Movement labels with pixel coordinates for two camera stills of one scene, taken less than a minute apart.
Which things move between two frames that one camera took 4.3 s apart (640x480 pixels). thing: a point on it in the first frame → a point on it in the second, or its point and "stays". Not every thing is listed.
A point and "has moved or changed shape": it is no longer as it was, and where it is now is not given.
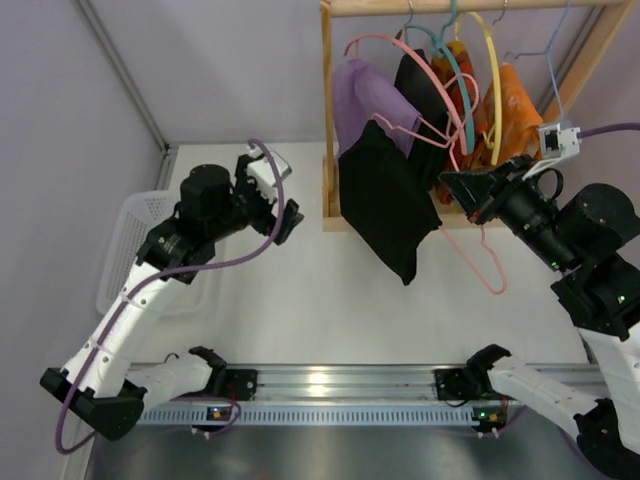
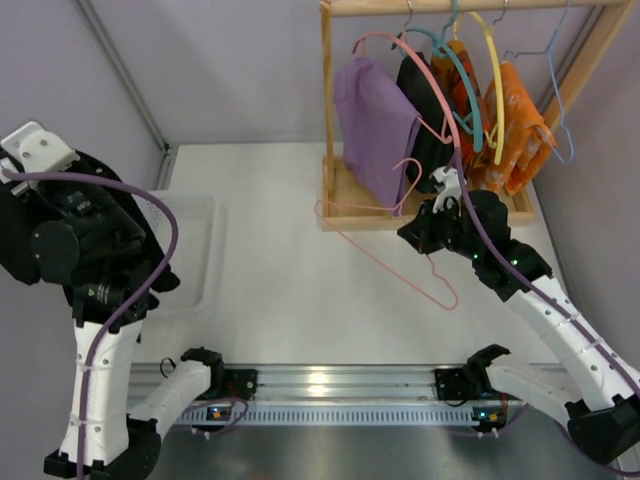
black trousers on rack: [419, 80] stays
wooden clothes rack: [623, 10] stays
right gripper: [489, 191] → [423, 230]
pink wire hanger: [477, 270] has moved or changed shape
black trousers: [386, 199] → [84, 232]
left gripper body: [279, 220] → [25, 187]
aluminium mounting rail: [347, 384] stays
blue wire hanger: [548, 53] stays
